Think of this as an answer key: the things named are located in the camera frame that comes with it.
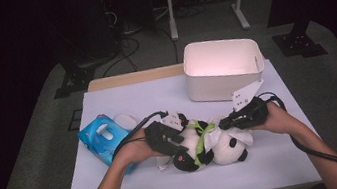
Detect black floor grate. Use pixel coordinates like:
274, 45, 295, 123
65, 108, 86, 133

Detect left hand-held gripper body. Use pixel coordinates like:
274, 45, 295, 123
142, 112, 188, 161

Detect person's left hand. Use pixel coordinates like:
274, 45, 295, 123
108, 125, 164, 169

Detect black stand base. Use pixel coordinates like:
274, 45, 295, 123
49, 56, 99, 100
269, 17, 328, 63

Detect white storage box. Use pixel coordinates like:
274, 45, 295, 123
179, 32, 270, 108

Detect panda plush toy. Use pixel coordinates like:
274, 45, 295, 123
150, 103, 251, 178

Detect black floor cables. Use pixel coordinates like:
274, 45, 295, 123
92, 1, 184, 79

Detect white table board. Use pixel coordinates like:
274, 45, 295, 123
47, 53, 326, 189

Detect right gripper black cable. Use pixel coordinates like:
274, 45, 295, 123
256, 82, 337, 189

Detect blue wet wipes pack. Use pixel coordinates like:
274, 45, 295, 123
74, 109, 146, 182

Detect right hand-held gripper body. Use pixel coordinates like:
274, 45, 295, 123
229, 78, 272, 131

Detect person's right hand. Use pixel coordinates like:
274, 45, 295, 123
247, 98, 299, 140

